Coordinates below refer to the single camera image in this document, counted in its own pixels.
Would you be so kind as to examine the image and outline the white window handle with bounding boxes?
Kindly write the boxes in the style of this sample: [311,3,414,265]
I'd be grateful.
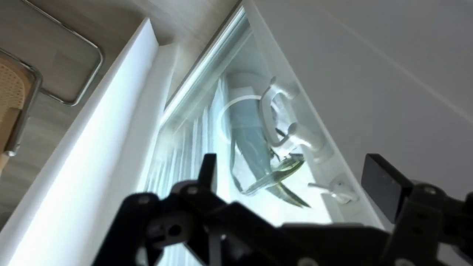
[307,179,360,204]

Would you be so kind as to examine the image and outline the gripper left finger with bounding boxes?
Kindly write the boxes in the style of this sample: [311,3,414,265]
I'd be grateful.
[92,153,266,266]

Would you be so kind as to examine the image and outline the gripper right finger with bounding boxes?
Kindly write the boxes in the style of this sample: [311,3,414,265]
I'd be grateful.
[360,153,473,266]

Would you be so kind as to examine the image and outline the cane chair with chrome frame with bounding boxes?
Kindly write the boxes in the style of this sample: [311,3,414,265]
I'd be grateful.
[0,0,105,176]

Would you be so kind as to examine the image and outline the white sheer curtain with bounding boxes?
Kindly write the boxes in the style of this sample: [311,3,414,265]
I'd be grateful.
[144,79,237,266]

